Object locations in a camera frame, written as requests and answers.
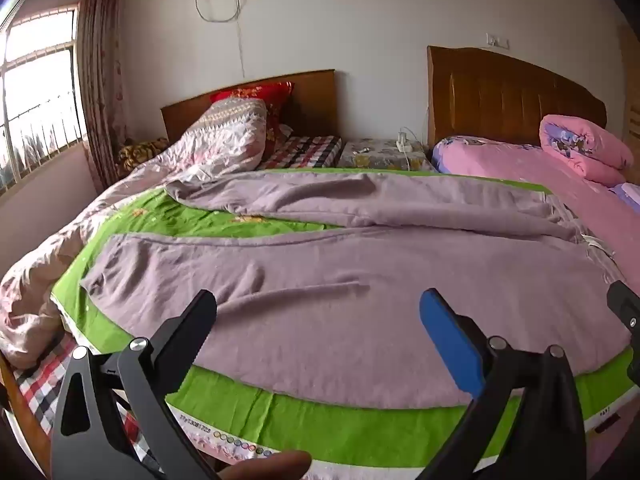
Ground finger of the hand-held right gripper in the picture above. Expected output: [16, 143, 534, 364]
[606, 280, 640, 386]

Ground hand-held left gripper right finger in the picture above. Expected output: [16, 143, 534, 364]
[415, 288, 587, 480]

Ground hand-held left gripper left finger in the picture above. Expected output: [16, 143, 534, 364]
[50, 289, 221, 480]

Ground lilac pants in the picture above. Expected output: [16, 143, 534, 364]
[80, 169, 640, 409]

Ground person's left hand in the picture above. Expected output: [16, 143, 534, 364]
[234, 451, 312, 480]

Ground green printed blanket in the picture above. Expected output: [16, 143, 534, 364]
[50, 167, 640, 467]

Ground folded pink quilt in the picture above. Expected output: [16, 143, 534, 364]
[539, 114, 636, 186]

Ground tiger striped plush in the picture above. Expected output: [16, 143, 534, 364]
[117, 137, 170, 173]

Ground pink white patterned quilt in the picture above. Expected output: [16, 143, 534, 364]
[0, 97, 268, 368]

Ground pink bedsheet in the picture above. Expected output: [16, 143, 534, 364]
[431, 135, 640, 281]

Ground nightstand with floral cover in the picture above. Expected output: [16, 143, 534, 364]
[337, 137, 436, 173]

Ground plaid bedsheet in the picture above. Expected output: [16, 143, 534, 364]
[12, 135, 343, 466]

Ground red embroidered pillow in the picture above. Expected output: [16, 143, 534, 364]
[210, 81, 296, 158]

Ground plain wooden headboard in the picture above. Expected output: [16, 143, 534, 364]
[161, 69, 336, 143]

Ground right wooden headboard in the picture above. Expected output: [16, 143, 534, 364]
[426, 45, 608, 148]

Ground brown curtain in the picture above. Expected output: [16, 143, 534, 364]
[76, 0, 126, 193]

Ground barred window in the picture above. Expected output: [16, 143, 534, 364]
[0, 4, 89, 196]

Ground white wall cable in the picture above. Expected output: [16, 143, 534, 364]
[193, 0, 247, 77]

